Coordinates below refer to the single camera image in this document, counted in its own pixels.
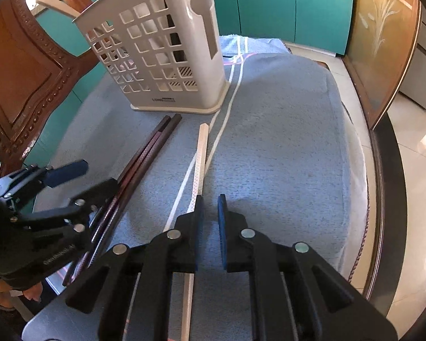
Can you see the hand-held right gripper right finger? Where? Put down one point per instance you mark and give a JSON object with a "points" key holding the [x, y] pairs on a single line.
{"points": [[223, 220]]}

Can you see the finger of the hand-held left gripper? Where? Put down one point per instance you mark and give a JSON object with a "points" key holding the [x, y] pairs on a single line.
{"points": [[99, 193], [69, 172]]}

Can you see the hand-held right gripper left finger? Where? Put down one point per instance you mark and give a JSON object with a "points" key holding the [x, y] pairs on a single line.
{"points": [[198, 220]]}

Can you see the dark red chopstick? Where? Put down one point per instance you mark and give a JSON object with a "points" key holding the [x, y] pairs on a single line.
{"points": [[156, 149], [145, 145], [110, 216]]}

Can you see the white chopstick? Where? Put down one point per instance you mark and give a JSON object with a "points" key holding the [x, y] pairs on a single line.
{"points": [[55, 0], [62, 9], [200, 156]]}

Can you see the white plastic utensil basket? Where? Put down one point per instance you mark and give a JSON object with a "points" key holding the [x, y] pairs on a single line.
{"points": [[152, 42]]}

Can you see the person's left hand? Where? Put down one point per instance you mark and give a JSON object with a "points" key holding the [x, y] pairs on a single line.
{"points": [[25, 293]]}

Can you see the blue striped towel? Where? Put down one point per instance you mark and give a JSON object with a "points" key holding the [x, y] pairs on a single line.
{"points": [[277, 149]]}

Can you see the carved wooden chair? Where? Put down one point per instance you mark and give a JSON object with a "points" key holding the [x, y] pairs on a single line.
{"points": [[28, 78]]}

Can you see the teal base cabinets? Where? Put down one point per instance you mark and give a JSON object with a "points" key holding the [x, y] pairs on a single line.
{"points": [[287, 7]]}

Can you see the etched glass sliding door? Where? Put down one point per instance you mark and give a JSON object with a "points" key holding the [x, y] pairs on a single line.
{"points": [[383, 42]]}

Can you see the silver refrigerator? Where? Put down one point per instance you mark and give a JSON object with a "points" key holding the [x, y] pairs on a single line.
{"points": [[424, 64]]}

